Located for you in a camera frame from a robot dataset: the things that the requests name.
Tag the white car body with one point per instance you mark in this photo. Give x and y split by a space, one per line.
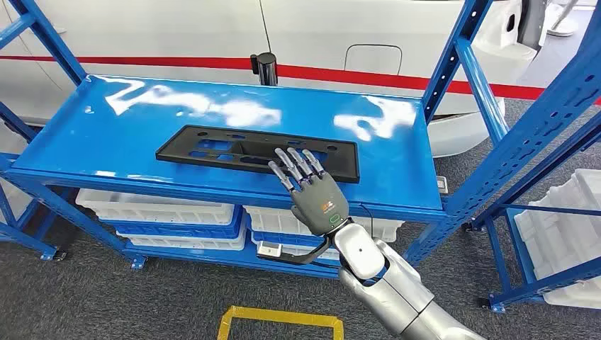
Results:
164 28

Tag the white moulded foam tray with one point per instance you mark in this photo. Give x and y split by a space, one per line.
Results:
558 234

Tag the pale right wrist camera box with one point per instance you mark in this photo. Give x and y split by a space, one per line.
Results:
269 249

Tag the yellow floor tape outline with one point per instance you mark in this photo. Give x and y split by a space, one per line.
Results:
281 315

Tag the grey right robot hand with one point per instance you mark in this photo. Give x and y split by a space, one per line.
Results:
319 206

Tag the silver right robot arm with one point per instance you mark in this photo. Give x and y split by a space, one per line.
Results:
375 291

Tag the translucent plastic bin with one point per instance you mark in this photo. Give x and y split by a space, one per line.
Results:
11 197

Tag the black plastic bracket panel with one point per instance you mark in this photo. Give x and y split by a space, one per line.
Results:
211 145

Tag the black camera bracket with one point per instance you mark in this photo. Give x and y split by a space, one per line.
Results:
305 257

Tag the white round stand base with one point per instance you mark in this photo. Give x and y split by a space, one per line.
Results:
563 29

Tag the blue plastic bin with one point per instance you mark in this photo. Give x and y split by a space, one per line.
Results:
188 231
281 238

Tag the black stanchion post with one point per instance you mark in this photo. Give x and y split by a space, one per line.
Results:
266 68

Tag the red barrier belt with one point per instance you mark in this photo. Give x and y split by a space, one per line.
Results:
375 77
141 62

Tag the blue steel shelf rack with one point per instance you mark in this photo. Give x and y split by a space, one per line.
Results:
540 285
141 136
28 240

